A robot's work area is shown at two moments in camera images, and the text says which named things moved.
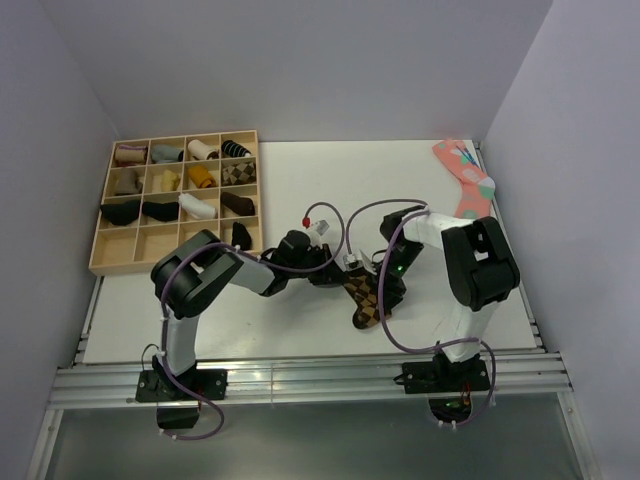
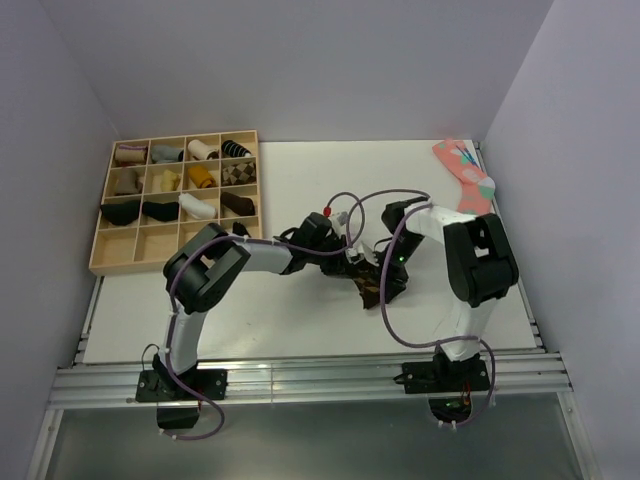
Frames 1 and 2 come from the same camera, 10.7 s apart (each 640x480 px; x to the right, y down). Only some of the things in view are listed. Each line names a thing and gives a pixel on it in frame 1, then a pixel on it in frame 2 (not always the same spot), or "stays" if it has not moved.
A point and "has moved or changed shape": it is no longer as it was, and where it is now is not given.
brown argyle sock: (366, 312) has moved or changed shape
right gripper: (393, 292) stays
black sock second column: (166, 211) stays
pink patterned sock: (477, 188) stays
